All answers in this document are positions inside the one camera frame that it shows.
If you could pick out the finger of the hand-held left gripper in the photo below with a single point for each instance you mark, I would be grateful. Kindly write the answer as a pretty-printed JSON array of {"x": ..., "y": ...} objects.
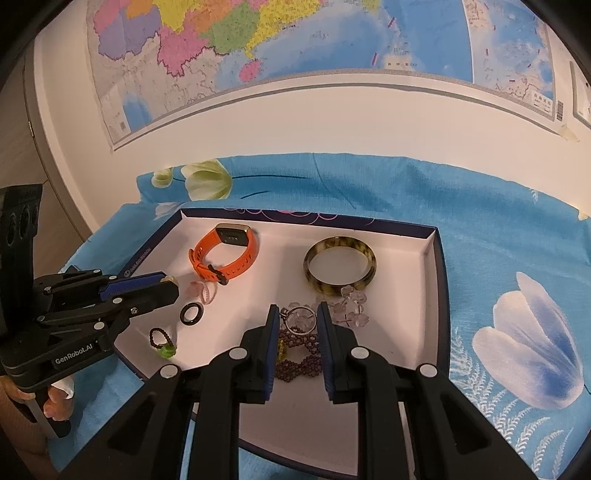
[
  {"x": 157, "y": 297},
  {"x": 134, "y": 284}
]

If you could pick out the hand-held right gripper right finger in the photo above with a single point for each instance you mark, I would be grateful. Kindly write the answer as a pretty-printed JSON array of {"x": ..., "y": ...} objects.
[{"x": 325, "y": 350}]

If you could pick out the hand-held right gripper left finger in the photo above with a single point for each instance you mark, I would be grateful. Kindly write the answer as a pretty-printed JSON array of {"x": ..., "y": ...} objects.
[{"x": 272, "y": 350}]

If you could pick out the yellow-green bead charm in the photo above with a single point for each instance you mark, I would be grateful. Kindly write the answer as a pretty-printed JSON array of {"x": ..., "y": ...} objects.
[{"x": 171, "y": 279}]

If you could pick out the dark blue patterned box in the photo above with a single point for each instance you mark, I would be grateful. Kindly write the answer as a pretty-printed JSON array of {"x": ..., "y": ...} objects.
[{"x": 401, "y": 295}]

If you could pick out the person's left forearm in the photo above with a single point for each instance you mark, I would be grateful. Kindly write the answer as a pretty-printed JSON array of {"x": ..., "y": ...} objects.
[{"x": 18, "y": 429}]

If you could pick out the person's left hand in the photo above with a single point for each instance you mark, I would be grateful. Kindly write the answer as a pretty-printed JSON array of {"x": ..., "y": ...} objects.
[{"x": 57, "y": 408}]

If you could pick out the tortoiseshell bangle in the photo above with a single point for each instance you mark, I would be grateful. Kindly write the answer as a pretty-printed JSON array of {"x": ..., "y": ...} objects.
[{"x": 314, "y": 277}]

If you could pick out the grey wooden door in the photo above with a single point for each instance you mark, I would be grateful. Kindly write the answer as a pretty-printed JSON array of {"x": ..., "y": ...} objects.
[{"x": 51, "y": 184}]

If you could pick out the orange smart band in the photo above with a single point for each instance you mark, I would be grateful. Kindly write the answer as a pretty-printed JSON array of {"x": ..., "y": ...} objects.
[{"x": 244, "y": 258}]

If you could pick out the blue floral bedsheet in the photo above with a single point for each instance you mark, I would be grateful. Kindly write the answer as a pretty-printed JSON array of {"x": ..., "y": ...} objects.
[{"x": 485, "y": 221}]

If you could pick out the wall map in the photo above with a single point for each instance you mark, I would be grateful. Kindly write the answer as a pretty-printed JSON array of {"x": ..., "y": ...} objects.
[{"x": 323, "y": 37}]

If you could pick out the white wall socket panel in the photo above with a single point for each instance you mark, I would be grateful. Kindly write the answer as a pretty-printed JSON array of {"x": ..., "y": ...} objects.
[{"x": 582, "y": 97}]

